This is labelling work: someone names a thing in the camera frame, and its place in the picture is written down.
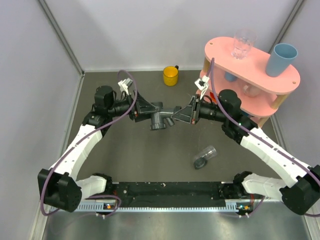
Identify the clear trap with grey nut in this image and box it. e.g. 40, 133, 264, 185
192, 145, 218, 170

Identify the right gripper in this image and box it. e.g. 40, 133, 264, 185
172, 94, 228, 125

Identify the pink translucent mug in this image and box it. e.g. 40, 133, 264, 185
242, 84, 261, 98

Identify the clear drinking glass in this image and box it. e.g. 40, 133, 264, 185
231, 28, 257, 60

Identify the small blue cup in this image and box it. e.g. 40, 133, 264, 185
224, 71, 237, 82

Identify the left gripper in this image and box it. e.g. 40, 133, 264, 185
107, 88, 159, 122

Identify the yellow mug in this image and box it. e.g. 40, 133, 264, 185
163, 65, 179, 87

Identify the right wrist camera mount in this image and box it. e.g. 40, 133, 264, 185
194, 75, 210, 100

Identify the grey plastic pipe fitting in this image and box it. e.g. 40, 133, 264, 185
150, 102, 182, 131

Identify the pink three-tier shelf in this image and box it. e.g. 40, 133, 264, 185
200, 36, 301, 127

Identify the grey slotted cable duct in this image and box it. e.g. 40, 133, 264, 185
75, 200, 252, 213

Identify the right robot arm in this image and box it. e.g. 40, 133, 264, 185
171, 89, 320, 215

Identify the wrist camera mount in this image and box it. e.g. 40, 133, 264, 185
117, 77, 133, 96
194, 75, 210, 100

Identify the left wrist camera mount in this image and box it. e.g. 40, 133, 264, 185
117, 77, 133, 96

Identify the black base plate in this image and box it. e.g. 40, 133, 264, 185
106, 181, 240, 208

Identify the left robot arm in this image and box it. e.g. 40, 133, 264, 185
37, 85, 159, 212

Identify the tall blue cup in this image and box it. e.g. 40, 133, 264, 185
265, 43, 298, 78

